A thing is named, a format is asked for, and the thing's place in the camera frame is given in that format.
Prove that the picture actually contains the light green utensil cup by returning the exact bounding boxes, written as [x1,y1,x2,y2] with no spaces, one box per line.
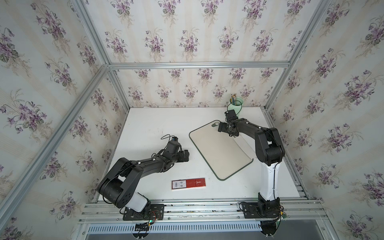
[227,97,244,116]

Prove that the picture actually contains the aluminium mounting rail frame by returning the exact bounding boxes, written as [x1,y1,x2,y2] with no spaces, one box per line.
[78,198,328,224]

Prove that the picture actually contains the beige green-rimmed cutting board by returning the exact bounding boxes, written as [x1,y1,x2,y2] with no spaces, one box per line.
[189,120,256,181]

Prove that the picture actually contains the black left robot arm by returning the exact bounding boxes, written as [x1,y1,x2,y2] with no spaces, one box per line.
[97,137,190,213]

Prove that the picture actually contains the white ventilation grille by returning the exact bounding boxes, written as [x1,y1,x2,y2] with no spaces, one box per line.
[86,221,262,235]

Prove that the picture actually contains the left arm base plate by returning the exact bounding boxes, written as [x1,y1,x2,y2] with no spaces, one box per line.
[123,204,165,223]

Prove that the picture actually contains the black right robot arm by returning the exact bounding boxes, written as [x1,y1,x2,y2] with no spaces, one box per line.
[218,110,286,211]

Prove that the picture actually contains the utensils in cup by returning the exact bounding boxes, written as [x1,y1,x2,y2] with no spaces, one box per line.
[230,94,237,105]

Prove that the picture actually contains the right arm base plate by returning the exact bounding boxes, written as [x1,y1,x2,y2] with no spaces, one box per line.
[239,199,282,219]

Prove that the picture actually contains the red flat box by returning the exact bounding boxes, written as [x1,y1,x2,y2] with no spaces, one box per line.
[172,178,206,190]

